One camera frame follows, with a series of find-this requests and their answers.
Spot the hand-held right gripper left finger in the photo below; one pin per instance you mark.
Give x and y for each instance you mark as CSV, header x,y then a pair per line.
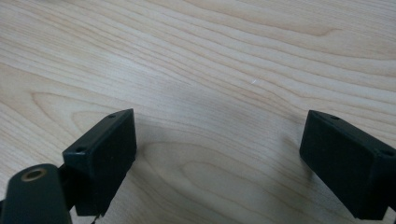
x,y
104,158

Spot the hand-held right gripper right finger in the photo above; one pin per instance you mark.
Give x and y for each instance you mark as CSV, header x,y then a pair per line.
x,y
342,161

